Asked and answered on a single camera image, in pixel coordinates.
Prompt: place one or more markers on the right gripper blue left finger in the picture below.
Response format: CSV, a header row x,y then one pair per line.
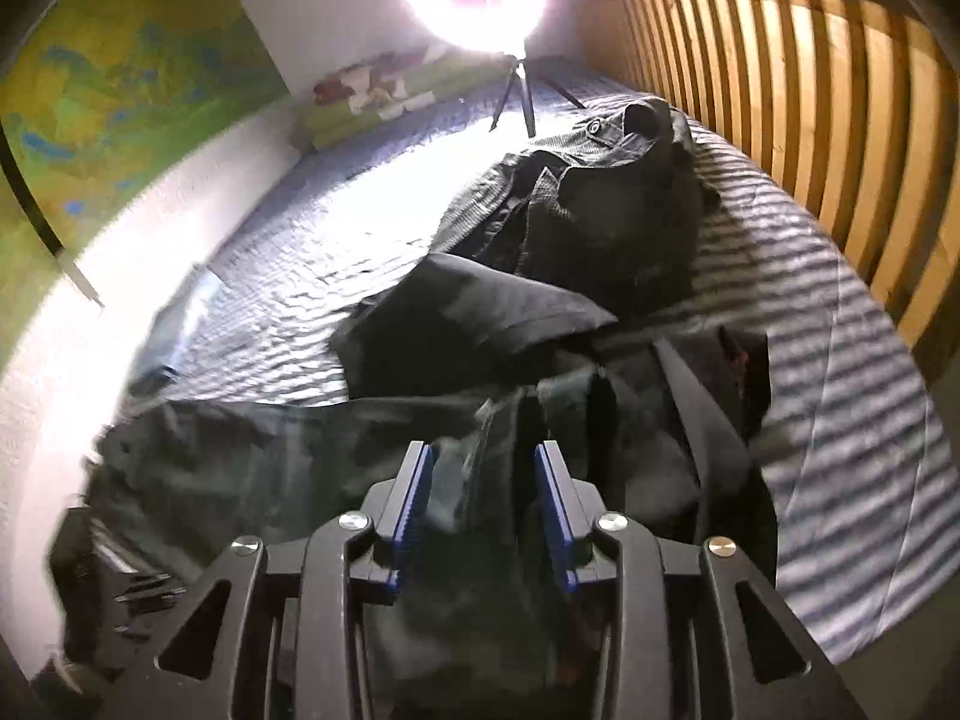
x,y
395,508

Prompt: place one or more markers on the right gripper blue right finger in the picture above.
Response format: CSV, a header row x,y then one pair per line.
x,y
569,507

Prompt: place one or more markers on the black trousers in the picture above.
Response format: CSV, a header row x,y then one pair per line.
x,y
480,366

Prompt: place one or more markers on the folded light blue towel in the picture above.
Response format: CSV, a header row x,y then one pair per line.
x,y
160,359

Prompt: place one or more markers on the striped blue grey bedspread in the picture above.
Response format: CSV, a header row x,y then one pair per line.
x,y
860,466

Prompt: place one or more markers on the dark grey button shirt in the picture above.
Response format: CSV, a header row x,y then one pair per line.
x,y
611,209

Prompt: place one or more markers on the folded green floral blanket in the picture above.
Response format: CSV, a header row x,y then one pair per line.
x,y
387,86

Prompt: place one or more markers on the black and white hanging strip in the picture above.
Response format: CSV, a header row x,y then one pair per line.
x,y
39,222

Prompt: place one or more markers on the wooden slatted bed rail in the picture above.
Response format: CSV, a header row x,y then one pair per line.
x,y
851,107

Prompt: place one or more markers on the green yellow wall map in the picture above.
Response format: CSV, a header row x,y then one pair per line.
x,y
107,94

